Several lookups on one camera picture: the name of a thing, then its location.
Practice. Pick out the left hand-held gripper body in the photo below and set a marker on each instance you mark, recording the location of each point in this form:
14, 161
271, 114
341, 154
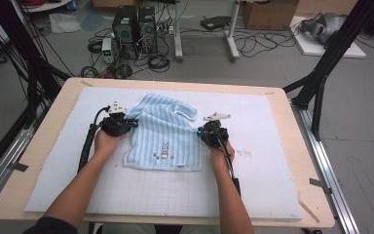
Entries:
117, 125

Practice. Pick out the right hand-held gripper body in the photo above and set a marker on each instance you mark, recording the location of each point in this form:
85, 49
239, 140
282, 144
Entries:
216, 135

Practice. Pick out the blue striped towel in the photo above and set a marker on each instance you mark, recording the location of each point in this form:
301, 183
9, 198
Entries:
165, 130

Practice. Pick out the person's right hand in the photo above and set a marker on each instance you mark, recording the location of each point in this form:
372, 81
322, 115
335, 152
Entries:
222, 154

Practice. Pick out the person's left hand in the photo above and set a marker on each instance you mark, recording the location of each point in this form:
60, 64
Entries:
105, 144

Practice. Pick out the white foam mat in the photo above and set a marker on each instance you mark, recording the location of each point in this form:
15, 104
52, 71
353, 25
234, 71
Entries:
259, 162

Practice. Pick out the white power supply box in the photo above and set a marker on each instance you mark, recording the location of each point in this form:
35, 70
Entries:
107, 50

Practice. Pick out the black computer tower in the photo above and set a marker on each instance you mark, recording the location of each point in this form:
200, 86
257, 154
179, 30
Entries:
147, 29
125, 31

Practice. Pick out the wooden table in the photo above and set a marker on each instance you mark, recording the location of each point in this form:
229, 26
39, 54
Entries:
308, 136

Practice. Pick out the white desk leg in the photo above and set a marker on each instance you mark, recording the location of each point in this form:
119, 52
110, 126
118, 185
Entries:
232, 39
178, 32

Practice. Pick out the black tape piece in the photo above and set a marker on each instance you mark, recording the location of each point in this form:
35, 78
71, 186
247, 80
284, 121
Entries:
319, 184
18, 167

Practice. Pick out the flat black device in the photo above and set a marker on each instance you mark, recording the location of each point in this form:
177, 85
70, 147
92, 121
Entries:
215, 22

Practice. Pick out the clear plastic bag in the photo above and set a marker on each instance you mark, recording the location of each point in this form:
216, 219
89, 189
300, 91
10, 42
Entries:
64, 23

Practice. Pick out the thin wooden stick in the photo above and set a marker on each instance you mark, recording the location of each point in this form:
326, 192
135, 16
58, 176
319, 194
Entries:
309, 211

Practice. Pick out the person's dark sleeve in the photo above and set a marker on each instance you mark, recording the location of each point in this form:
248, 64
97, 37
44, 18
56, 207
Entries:
50, 227

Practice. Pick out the large cardboard box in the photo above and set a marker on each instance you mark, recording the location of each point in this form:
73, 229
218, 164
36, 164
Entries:
269, 14

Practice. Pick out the white floor board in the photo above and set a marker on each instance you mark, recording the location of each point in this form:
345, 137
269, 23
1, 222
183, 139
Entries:
318, 48

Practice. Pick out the grey robot head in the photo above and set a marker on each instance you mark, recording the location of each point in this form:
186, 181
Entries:
326, 26

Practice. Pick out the aluminium rail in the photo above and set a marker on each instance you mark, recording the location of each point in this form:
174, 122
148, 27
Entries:
328, 172
9, 156

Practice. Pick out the black frame post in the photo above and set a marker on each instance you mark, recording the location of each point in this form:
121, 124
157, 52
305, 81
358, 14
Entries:
334, 48
22, 48

